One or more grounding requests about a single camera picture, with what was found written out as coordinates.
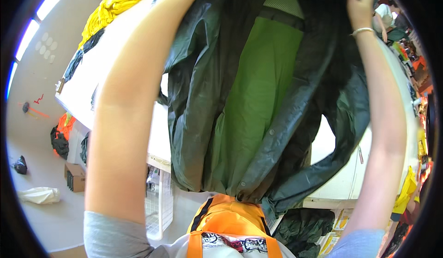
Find heap of colourful garments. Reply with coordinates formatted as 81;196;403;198
395;38;435;196

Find stack of yellow packets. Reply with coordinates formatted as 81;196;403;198
318;208;354;257

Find yellow garment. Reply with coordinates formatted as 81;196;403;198
392;166;418;214

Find crumpled dark green garment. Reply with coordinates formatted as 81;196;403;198
273;208;335;258

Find bright window strip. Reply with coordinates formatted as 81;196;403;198
6;0;82;100

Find white plastic bag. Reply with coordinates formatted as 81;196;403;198
17;187;61;205

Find hanging dark cloth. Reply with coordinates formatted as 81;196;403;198
80;132;90;165

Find dark green rain jacket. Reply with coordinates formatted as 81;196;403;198
156;0;385;221

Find white wire basket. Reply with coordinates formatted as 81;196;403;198
145;166;174;240

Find black plastic bag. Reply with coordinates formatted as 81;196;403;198
12;155;28;175

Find orange and black garment heap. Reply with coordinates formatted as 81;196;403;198
50;112;77;160

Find silver bracelet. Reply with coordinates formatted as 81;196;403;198
350;27;376;37

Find person's body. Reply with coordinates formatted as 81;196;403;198
83;99;409;258

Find heap of yellow cloth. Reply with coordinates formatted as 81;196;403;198
78;0;160;48

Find dark garments on table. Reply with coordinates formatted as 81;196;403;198
63;28;105;83

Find person's right hand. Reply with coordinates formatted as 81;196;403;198
347;0;376;34

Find brown cardboard box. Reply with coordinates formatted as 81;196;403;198
64;163;87;193

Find black broom with orange stick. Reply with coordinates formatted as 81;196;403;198
21;102;50;118

